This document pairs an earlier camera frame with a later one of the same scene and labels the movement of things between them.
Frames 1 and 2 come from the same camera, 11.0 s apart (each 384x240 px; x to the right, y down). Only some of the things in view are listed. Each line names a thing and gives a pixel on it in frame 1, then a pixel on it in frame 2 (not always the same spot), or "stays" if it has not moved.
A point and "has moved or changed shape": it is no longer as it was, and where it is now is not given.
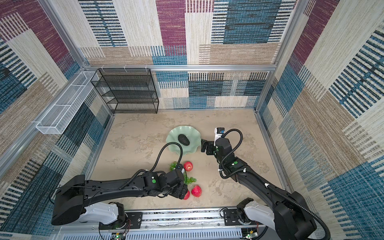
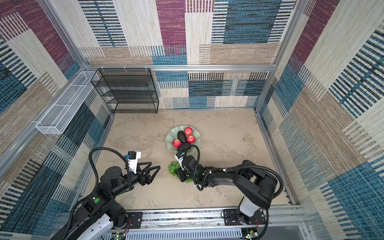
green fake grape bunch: (187, 180) stays
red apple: (188, 166) has moved or changed shape
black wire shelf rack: (127, 90) stays
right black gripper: (210, 145) -> (180, 172)
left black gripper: (182, 190) -> (146, 179)
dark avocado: (183, 139) has moved or changed shape
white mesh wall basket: (56, 118) stays
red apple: (196, 191) -> (191, 139)
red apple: (187, 195) -> (176, 143)
